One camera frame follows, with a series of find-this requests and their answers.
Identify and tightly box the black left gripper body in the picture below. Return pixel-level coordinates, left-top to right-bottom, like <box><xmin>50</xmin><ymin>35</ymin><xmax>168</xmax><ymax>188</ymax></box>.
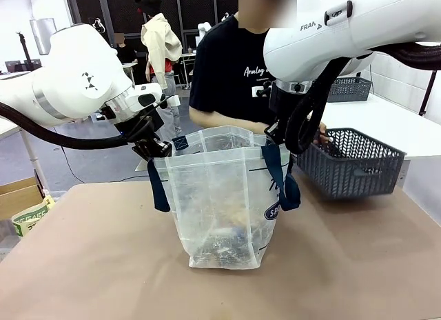
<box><xmin>122</xmin><ymin>109</ymin><xmax>165</xmax><ymax>152</ymax></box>

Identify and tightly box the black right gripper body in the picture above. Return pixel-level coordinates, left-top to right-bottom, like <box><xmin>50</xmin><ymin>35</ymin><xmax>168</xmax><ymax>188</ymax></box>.
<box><xmin>269</xmin><ymin>83</ymin><xmax>297</xmax><ymax>126</ymax></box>

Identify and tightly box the translucent white shopping bag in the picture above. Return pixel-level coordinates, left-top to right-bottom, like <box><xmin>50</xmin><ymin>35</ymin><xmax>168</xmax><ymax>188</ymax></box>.
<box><xmin>147</xmin><ymin>125</ymin><xmax>301</xmax><ymax>270</ymax></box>

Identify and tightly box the large grey plastic basket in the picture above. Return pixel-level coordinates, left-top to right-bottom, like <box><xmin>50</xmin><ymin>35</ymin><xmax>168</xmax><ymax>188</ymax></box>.
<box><xmin>296</xmin><ymin>128</ymin><xmax>407</xmax><ymax>200</ymax></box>

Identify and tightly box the person's right forearm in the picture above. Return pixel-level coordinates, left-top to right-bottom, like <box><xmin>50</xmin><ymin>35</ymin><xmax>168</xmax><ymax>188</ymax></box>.
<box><xmin>190</xmin><ymin>108</ymin><xmax>268</xmax><ymax>133</ymax></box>

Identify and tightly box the person's left hand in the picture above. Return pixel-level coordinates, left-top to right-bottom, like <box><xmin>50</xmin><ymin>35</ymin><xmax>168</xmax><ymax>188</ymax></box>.
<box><xmin>312</xmin><ymin>121</ymin><xmax>334</xmax><ymax>146</ymax></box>

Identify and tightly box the person in black t-shirt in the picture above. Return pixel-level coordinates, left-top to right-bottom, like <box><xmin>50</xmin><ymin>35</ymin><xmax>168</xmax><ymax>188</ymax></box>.
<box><xmin>188</xmin><ymin>0</ymin><xmax>328</xmax><ymax>134</ymax></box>

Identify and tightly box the background person in black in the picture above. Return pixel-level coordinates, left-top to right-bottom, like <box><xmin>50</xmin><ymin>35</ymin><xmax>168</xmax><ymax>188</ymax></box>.
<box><xmin>115</xmin><ymin>32</ymin><xmax>139</xmax><ymax>85</ymax></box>

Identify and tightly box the background wooden desk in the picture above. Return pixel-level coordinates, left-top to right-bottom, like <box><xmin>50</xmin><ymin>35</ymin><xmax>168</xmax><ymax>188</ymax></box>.
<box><xmin>178</xmin><ymin>52</ymin><xmax>197</xmax><ymax>90</ymax></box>

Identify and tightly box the person in beige jacket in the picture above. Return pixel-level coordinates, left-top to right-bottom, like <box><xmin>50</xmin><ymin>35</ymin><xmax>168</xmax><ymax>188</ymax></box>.
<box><xmin>134</xmin><ymin>0</ymin><xmax>183</xmax><ymax>143</ymax></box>

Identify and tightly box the orange snack packet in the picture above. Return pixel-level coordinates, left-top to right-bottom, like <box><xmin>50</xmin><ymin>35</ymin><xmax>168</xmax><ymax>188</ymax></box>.
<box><xmin>222</xmin><ymin>202</ymin><xmax>251</xmax><ymax>226</ymax></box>

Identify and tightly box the white side table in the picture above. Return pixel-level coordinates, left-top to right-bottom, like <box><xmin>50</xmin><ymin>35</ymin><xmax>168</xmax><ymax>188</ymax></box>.
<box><xmin>311</xmin><ymin>92</ymin><xmax>441</xmax><ymax>159</ymax></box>

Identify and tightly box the dark packaged item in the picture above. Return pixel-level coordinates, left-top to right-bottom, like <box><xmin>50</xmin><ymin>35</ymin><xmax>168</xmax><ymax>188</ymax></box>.
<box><xmin>191</xmin><ymin>230</ymin><xmax>252</xmax><ymax>264</ymax></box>

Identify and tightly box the green and white sack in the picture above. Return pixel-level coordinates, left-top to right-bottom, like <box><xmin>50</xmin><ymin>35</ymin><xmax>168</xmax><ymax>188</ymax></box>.
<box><xmin>11</xmin><ymin>194</ymin><xmax>56</xmax><ymax>239</ymax></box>

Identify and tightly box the cardboard box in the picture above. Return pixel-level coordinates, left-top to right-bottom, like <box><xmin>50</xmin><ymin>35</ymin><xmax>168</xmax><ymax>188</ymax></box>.
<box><xmin>0</xmin><ymin>177</ymin><xmax>45</xmax><ymax>221</ymax></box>

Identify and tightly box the white table with leg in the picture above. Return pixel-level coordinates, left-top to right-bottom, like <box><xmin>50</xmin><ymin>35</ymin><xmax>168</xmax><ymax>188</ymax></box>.
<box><xmin>0</xmin><ymin>118</ymin><xmax>45</xmax><ymax>183</ymax></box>

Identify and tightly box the grey panel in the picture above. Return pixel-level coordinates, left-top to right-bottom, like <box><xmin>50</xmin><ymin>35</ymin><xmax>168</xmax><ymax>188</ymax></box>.
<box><xmin>29</xmin><ymin>17</ymin><xmax>56</xmax><ymax>56</ymax></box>

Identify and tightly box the black slanted pole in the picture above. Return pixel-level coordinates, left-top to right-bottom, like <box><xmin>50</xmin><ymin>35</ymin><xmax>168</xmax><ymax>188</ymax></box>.
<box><xmin>419</xmin><ymin>70</ymin><xmax>437</xmax><ymax>116</ymax></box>

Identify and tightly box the black floor cable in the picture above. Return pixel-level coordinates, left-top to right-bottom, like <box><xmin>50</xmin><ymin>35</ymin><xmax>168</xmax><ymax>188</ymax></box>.
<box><xmin>60</xmin><ymin>146</ymin><xmax>150</xmax><ymax>183</ymax></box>

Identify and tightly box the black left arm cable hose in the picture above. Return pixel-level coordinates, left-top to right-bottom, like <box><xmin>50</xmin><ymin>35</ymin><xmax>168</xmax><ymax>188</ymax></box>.
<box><xmin>0</xmin><ymin>102</ymin><xmax>139</xmax><ymax>150</ymax></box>

